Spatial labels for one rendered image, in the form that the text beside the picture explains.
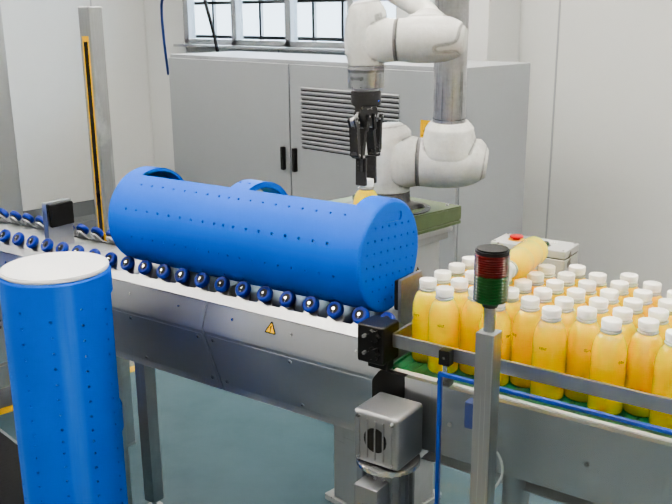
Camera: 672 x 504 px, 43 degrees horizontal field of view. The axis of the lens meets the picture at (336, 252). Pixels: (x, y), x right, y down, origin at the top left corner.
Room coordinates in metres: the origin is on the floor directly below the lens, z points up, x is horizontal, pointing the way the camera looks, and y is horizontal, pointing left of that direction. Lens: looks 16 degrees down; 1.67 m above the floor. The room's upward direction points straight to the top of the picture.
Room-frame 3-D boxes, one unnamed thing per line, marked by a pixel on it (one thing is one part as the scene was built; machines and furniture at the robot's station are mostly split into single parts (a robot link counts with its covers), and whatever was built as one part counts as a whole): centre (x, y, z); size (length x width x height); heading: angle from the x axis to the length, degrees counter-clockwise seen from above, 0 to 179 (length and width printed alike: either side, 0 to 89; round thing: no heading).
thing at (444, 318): (1.78, -0.24, 0.99); 0.07 x 0.07 x 0.18
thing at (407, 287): (2.01, -0.17, 0.99); 0.10 x 0.02 x 0.12; 145
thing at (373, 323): (1.82, -0.10, 0.95); 0.10 x 0.07 x 0.10; 145
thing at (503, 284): (1.50, -0.28, 1.18); 0.06 x 0.06 x 0.05
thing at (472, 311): (1.78, -0.31, 0.99); 0.07 x 0.07 x 0.18
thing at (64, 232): (2.78, 0.92, 1.00); 0.10 x 0.04 x 0.15; 145
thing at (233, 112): (4.56, 0.05, 0.72); 2.15 x 0.54 x 1.45; 44
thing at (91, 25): (3.14, 0.86, 0.85); 0.06 x 0.06 x 1.70; 55
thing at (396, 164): (2.72, -0.17, 1.23); 0.18 x 0.16 x 0.22; 78
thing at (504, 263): (1.50, -0.28, 1.23); 0.06 x 0.06 x 0.04
